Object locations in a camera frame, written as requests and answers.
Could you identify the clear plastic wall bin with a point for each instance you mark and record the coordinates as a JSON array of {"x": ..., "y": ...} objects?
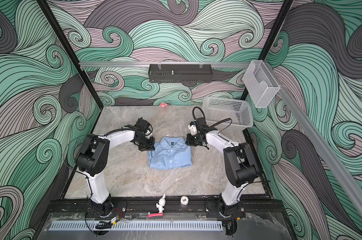
[{"x": 261, "y": 82}]

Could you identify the small round white figurine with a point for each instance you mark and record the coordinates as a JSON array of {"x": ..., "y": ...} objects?
[{"x": 184, "y": 200}]

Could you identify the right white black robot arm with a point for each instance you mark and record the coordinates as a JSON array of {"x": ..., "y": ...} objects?
[{"x": 237, "y": 163}]

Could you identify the white perforated plastic basket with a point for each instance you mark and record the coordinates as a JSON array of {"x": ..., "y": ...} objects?
[{"x": 217, "y": 109}]

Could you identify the aluminium rail right wall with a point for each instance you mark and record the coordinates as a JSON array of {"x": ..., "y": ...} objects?
[{"x": 293, "y": 96}]

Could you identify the aluminium rail back wall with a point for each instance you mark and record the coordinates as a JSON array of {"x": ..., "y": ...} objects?
[{"x": 127, "y": 64}]

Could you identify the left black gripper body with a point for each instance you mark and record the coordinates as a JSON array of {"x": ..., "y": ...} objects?
[{"x": 146, "y": 143}]

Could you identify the light blue long sleeve shirt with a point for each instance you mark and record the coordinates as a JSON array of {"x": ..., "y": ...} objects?
[{"x": 170, "y": 153}]

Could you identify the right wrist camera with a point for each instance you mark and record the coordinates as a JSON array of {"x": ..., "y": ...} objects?
[{"x": 196, "y": 125}]

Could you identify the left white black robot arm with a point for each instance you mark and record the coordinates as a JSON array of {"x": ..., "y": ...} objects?
[{"x": 93, "y": 158}]

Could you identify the white slotted cable duct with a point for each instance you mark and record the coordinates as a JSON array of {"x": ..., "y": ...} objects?
[{"x": 163, "y": 225}]

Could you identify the aluminium rail wall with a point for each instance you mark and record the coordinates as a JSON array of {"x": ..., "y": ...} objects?
[
  {"x": 293, "y": 96},
  {"x": 127, "y": 64}
]

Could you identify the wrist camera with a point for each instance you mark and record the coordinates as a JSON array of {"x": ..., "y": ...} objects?
[
  {"x": 144, "y": 126},
  {"x": 196, "y": 125}
]

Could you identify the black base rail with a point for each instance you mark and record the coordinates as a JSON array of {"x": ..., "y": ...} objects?
[{"x": 209, "y": 206}]

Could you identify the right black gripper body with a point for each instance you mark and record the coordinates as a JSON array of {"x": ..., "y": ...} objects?
[{"x": 194, "y": 140}]

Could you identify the white rabbit figurine pink base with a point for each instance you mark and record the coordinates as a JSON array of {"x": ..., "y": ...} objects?
[{"x": 160, "y": 205}]

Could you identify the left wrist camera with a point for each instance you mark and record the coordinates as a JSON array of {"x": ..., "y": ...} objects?
[{"x": 144, "y": 126}]

